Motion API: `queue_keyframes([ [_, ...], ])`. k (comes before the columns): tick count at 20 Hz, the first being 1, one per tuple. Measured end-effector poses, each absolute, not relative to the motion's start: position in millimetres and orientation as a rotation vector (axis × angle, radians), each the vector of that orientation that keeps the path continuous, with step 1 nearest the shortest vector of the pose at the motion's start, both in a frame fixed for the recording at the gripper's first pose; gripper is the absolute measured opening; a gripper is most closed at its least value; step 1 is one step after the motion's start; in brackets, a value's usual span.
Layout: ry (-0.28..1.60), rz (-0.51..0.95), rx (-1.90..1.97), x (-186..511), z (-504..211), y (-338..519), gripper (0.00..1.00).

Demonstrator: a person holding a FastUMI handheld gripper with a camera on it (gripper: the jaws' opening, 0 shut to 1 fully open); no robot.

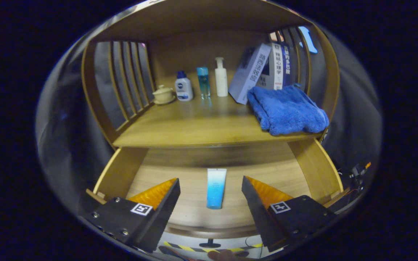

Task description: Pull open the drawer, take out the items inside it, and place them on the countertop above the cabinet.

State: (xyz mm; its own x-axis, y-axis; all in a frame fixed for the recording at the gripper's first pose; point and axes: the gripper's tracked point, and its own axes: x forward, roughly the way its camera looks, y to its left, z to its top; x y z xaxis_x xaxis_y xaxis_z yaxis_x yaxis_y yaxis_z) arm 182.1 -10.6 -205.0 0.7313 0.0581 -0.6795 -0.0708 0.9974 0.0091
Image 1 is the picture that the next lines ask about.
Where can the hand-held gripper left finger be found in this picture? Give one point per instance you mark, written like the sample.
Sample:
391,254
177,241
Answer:
158,221

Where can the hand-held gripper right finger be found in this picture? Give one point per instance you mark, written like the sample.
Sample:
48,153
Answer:
259,217

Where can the blue and white tube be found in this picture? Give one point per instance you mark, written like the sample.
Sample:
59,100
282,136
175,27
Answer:
216,188

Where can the black drawer knob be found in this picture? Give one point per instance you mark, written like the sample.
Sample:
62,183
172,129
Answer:
209,243

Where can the wooden countertop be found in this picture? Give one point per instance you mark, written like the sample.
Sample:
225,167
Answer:
194,123

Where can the yellow black striped tape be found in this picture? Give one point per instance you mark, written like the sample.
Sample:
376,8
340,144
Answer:
194,249

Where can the black device with orange tip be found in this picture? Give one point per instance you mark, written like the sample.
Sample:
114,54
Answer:
357,170

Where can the blue towel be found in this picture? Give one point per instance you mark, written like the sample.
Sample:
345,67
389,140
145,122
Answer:
285,110

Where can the beige lidded teacup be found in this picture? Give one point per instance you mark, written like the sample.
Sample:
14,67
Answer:
163,95

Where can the white bottle with blue cap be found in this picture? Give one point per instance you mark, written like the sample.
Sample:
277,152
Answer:
184,90

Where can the white pump bottle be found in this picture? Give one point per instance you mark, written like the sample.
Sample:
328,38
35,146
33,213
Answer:
221,81

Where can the lavender book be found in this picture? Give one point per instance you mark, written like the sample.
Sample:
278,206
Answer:
247,76

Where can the clear blue bottle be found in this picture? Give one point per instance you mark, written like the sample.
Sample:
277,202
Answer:
203,81

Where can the white spine book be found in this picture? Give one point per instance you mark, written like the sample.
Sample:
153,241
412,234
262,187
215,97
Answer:
277,69

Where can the dark blue spine book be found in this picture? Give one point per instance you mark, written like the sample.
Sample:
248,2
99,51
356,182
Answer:
287,65

